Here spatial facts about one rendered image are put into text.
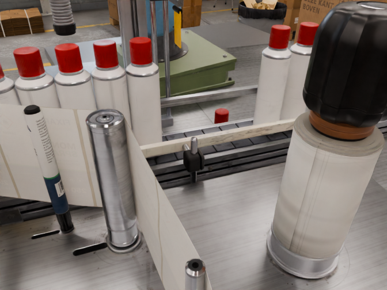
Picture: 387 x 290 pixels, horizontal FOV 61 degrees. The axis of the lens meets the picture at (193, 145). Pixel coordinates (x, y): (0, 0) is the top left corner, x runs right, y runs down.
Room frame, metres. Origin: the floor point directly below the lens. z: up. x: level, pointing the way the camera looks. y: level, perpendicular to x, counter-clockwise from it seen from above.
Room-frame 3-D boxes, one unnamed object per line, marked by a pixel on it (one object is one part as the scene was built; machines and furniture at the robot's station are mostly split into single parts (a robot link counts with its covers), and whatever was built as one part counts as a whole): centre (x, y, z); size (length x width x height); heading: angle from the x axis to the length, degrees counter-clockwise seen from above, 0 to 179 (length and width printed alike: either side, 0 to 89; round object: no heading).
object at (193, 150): (0.43, 0.00, 0.89); 0.03 x 0.03 x 0.12; 20
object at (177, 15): (0.53, 0.03, 1.09); 0.03 x 0.01 x 0.06; 20
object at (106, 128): (0.29, 0.09, 0.97); 0.05 x 0.05 x 0.19
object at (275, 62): (0.58, -0.15, 0.98); 0.05 x 0.05 x 0.20
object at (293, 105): (0.60, -0.20, 0.98); 0.05 x 0.05 x 0.20
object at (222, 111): (0.68, -0.07, 0.85); 0.03 x 0.03 x 0.03
